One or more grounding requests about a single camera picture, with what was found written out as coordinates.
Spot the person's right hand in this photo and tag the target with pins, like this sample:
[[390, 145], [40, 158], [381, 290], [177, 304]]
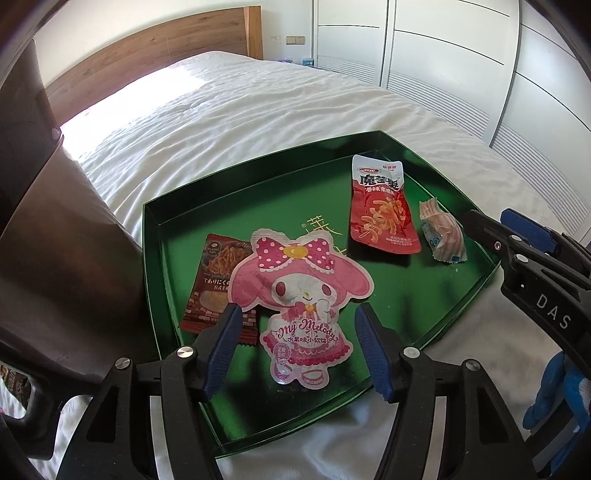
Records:
[[563, 397]]

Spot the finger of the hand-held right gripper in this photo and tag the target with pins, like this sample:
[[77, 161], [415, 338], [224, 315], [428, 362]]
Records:
[[489, 233], [526, 228]]

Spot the pink character candy packet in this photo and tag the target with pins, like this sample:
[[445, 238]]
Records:
[[300, 295]]

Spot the large red snack packet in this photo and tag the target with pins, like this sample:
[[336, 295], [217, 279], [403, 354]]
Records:
[[383, 207]]

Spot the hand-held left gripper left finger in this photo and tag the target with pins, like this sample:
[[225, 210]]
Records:
[[221, 350]]

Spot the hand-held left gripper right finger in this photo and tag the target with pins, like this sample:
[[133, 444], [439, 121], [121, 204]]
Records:
[[376, 355]]

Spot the white wardrobe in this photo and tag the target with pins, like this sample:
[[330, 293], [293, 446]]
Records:
[[438, 46]]

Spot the wooden headboard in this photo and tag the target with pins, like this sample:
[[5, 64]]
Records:
[[161, 50]]

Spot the pink striped snack packet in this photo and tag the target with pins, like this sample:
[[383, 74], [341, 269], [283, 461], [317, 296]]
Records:
[[443, 235]]

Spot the wall socket plate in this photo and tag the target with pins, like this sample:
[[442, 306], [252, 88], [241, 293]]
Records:
[[296, 40]]

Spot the dark red noodle snack packet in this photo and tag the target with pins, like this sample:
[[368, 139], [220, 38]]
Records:
[[212, 286]]

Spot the black and brown kettle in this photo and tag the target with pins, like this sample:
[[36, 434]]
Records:
[[69, 277]]

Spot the green tray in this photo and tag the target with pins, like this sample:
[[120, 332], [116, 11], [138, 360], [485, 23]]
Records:
[[323, 194]]

